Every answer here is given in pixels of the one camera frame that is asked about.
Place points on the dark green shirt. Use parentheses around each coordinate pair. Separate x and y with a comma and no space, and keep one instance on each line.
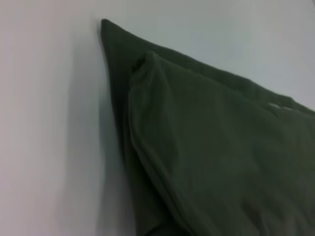
(209,147)

